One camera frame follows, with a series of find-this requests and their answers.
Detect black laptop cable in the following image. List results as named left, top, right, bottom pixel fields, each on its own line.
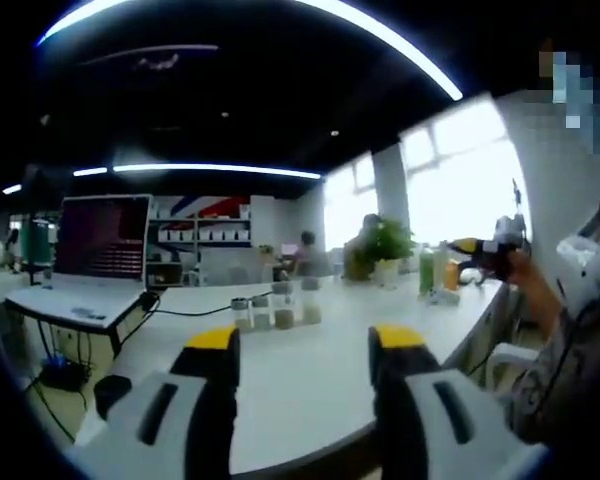
left=138, top=291, right=234, bottom=318

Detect black power strip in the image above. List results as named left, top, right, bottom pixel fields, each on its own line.
left=38, top=359, right=90, bottom=390

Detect black round stool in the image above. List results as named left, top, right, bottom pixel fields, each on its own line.
left=94, top=375, right=133, bottom=417

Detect straight ceiling light strip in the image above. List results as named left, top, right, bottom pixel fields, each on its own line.
left=72, top=162, right=324, bottom=180

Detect person's right hand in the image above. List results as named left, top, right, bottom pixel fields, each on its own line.
left=504, top=248, right=539, bottom=289

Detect person's patterned clothing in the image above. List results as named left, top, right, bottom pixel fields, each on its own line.
left=502, top=292, right=600, bottom=447

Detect long curved ceiling light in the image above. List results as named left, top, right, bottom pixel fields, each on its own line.
left=34, top=0, right=464, bottom=101

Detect small white object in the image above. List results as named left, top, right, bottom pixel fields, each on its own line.
left=426, top=287, right=460, bottom=307

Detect orange drink bottle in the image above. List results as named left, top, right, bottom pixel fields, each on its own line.
left=444, top=259, right=464, bottom=292

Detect white laptop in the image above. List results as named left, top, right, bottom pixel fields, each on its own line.
left=4, top=194, right=155, bottom=331

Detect short glass seasoning bottle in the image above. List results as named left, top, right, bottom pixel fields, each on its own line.
left=251, top=294, right=273, bottom=332
left=230, top=297, right=254, bottom=333

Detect white chair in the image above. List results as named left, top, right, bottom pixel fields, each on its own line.
left=488, top=342, right=547, bottom=397

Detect potted green plant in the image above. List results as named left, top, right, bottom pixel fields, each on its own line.
left=358, top=216, right=417, bottom=290

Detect white storage shelf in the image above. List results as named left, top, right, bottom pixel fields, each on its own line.
left=146, top=194, right=255, bottom=290

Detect green water container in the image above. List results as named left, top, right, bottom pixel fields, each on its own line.
left=21, top=218, right=57, bottom=287

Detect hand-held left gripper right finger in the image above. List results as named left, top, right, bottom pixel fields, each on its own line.
left=368, top=323, right=551, bottom=480

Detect green drink bottle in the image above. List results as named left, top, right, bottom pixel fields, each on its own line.
left=418, top=248, right=436, bottom=297

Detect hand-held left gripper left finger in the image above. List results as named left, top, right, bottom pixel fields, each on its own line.
left=64, top=324, right=242, bottom=480

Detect pale drink bottle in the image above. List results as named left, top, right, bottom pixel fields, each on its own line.
left=433, top=241, right=449, bottom=292

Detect white chest device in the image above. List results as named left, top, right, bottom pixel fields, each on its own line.
left=556, top=233, right=600, bottom=306

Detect tall glass seasoning bottle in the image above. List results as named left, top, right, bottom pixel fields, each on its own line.
left=271, top=282, right=297, bottom=331
left=299, top=277, right=324, bottom=325

